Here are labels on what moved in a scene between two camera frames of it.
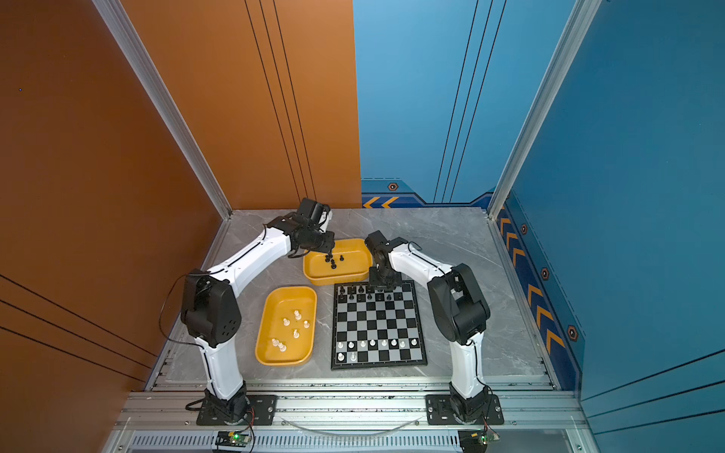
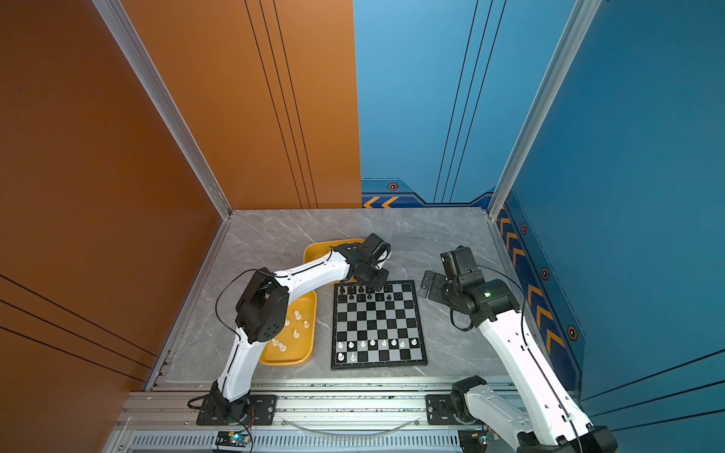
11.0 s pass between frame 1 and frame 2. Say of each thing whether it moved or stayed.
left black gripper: moved
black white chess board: stayed
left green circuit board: stayed
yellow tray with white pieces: stayed
